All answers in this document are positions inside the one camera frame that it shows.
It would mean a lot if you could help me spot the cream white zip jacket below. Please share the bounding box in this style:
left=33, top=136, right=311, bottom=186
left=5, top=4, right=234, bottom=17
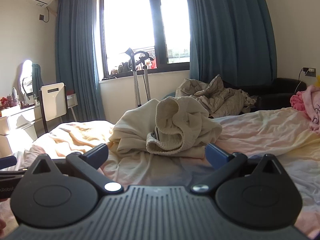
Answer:
left=110, top=96, right=222, bottom=159

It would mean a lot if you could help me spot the white dressing table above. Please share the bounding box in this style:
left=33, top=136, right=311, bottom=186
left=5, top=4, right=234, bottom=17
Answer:
left=1, top=105, right=42, bottom=158

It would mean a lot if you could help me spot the beige quilted blanket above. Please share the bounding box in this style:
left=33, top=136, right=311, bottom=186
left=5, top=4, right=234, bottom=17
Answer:
left=175, top=75, right=257, bottom=118

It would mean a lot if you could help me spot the pastel bed sheet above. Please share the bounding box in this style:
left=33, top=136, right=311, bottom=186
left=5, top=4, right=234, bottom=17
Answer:
left=14, top=108, right=319, bottom=238

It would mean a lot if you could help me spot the white spray bottle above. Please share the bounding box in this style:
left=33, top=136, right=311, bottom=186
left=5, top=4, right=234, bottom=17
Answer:
left=11, top=87, right=18, bottom=106

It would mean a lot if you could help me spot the black sofa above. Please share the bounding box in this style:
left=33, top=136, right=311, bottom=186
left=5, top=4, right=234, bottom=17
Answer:
left=223, top=78, right=307, bottom=112

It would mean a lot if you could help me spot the oval vanity mirror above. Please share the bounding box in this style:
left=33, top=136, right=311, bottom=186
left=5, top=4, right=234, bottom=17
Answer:
left=19, top=60, right=33, bottom=100

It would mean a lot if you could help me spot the left teal curtain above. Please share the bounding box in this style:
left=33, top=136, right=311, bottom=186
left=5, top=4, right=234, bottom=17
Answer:
left=55, top=0, right=105, bottom=121

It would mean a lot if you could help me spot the teal curtain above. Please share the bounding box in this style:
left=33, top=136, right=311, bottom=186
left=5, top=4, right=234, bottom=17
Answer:
left=55, top=0, right=105, bottom=121
left=187, top=0, right=277, bottom=87

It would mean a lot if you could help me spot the pink fleece garment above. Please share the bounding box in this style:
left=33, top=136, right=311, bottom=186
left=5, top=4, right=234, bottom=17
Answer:
left=290, top=85, right=320, bottom=134

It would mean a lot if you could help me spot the garment steamer stand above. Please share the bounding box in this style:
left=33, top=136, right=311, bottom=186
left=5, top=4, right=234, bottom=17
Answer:
left=121, top=47, right=153, bottom=108

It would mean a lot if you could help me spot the yellow plush item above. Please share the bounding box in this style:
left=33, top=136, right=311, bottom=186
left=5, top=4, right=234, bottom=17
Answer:
left=315, top=75, right=320, bottom=87

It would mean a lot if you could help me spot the right teal curtain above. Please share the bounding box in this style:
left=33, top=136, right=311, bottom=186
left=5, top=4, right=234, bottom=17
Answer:
left=187, top=0, right=277, bottom=87

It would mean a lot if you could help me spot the dark framed window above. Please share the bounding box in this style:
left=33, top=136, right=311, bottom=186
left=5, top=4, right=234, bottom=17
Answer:
left=98, top=0, right=190, bottom=80

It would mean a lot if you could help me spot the white chair with dark frame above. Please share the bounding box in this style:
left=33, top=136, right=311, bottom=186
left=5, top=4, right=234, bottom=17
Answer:
left=40, top=82, right=68, bottom=133

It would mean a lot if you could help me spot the black charger cable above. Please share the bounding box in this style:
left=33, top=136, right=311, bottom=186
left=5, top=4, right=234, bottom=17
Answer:
left=293, top=68, right=310, bottom=94

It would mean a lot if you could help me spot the wall power outlet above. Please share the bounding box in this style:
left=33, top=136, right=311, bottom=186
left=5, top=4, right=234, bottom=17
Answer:
left=303, top=67, right=316, bottom=77

